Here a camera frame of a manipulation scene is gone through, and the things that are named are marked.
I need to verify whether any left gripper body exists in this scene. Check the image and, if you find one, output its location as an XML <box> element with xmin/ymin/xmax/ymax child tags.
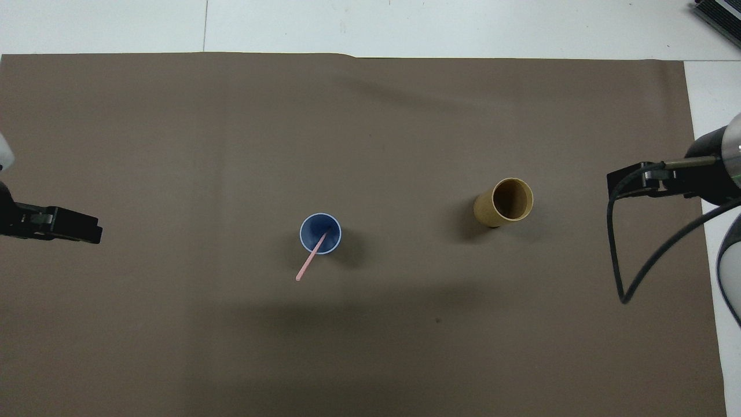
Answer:
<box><xmin>0</xmin><ymin>181</ymin><xmax>56</xmax><ymax>239</ymax></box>

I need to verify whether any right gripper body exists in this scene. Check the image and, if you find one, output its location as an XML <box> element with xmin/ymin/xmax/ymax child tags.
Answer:
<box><xmin>660</xmin><ymin>124</ymin><xmax>741</xmax><ymax>207</ymax></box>

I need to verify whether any brown paper cup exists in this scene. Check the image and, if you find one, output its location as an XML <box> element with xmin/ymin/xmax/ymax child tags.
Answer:
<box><xmin>473</xmin><ymin>177</ymin><xmax>534</xmax><ymax>229</ymax></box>

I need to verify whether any pink chopstick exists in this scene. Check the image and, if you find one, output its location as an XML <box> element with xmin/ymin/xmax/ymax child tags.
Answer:
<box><xmin>295</xmin><ymin>229</ymin><xmax>332</xmax><ymax>283</ymax></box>

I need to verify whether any blue cup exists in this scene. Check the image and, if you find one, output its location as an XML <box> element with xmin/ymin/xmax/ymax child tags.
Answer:
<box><xmin>299</xmin><ymin>213</ymin><xmax>343</xmax><ymax>256</ymax></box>

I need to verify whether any black stand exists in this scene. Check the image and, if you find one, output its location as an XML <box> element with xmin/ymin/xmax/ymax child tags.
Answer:
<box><xmin>691</xmin><ymin>0</ymin><xmax>741</xmax><ymax>34</ymax></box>

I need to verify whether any black cable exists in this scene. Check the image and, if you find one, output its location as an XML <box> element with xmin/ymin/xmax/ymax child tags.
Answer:
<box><xmin>606</xmin><ymin>155</ymin><xmax>741</xmax><ymax>305</ymax></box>

